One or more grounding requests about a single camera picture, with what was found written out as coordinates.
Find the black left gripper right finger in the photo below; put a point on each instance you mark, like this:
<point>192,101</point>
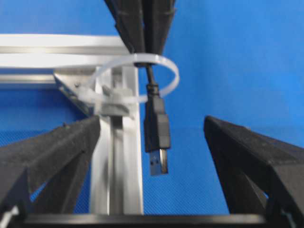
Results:
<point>258,174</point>

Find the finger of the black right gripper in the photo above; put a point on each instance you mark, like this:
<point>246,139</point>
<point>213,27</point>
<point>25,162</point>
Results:
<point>128,16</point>
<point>159,16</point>

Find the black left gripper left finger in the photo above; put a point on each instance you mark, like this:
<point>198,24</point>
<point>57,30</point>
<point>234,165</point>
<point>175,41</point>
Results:
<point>45,174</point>

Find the square aluminium extrusion frame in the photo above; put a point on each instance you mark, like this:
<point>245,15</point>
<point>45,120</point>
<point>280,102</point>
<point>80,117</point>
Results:
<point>64,62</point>

